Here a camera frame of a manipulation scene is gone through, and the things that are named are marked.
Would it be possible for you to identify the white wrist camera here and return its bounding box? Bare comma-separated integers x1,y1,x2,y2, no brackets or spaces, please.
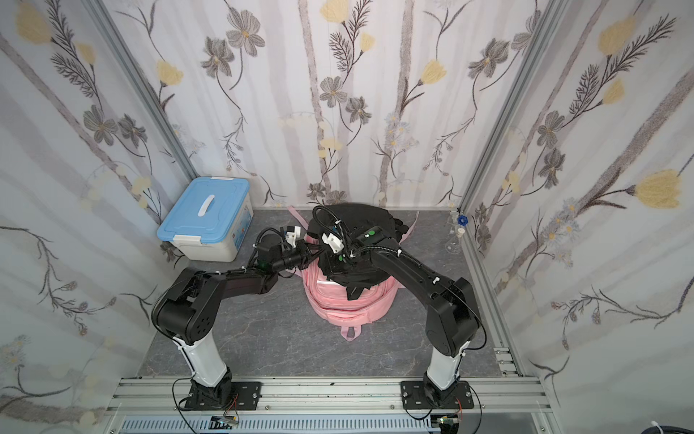
285,226,303,249
321,233,344,254

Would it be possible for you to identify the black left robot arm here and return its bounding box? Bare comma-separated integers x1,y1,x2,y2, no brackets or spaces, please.
150,228,325,398

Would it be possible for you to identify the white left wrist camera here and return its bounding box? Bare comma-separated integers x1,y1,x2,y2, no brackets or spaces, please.
285,226,303,249

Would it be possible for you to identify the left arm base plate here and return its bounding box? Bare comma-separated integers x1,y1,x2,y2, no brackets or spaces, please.
183,382,262,412

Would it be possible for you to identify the blue lidded storage box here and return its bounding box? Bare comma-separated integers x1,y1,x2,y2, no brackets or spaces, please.
157,176,253,262

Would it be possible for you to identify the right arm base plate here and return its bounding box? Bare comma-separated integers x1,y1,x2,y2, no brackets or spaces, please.
399,381,475,410

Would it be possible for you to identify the white slotted cable duct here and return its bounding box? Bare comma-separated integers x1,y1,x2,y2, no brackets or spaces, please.
117,414,440,433

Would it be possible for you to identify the aluminium front rail frame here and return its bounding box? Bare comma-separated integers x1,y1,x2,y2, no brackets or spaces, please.
97,377,561,433

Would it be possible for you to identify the clear glass flask blue cap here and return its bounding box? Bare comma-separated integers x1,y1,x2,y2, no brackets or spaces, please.
445,210,469,255

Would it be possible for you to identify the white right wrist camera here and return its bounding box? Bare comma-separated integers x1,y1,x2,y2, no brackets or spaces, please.
321,233,344,254

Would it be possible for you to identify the black fabric backpack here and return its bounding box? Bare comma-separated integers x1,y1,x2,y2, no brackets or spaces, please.
308,204,410,299

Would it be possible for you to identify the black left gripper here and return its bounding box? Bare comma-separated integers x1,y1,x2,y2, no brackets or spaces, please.
270,241,325,275

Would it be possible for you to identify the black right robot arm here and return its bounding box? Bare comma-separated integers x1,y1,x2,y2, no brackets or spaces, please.
308,204,482,393

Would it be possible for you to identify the pink school backpack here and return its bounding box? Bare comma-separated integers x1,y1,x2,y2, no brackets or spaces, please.
286,204,421,343

